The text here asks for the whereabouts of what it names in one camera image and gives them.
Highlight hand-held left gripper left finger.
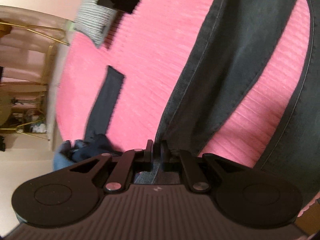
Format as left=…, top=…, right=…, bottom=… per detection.
left=70, top=139, right=154, bottom=193

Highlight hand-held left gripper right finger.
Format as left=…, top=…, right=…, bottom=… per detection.
left=160, top=140, right=241, bottom=194

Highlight grey jeans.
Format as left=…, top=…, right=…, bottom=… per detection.
left=134, top=0, right=320, bottom=184

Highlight blue jeans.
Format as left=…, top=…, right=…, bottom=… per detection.
left=52, top=140, right=78, bottom=173

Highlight pink blanket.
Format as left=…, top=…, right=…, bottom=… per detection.
left=55, top=0, right=320, bottom=217

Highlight white window sill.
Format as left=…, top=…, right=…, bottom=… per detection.
left=46, top=41, right=73, bottom=151

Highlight white bag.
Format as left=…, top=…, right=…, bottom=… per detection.
left=29, top=122, right=47, bottom=133

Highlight gold metal rack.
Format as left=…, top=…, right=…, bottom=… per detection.
left=0, top=21, right=71, bottom=141

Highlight grey checkered pillow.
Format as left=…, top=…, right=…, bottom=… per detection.
left=74, top=0, right=141, bottom=48

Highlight black rectangular object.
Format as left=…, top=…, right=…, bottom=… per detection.
left=97, top=0, right=141, bottom=14

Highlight pink curtain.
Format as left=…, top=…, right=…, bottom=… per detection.
left=0, top=5, right=66, bottom=87

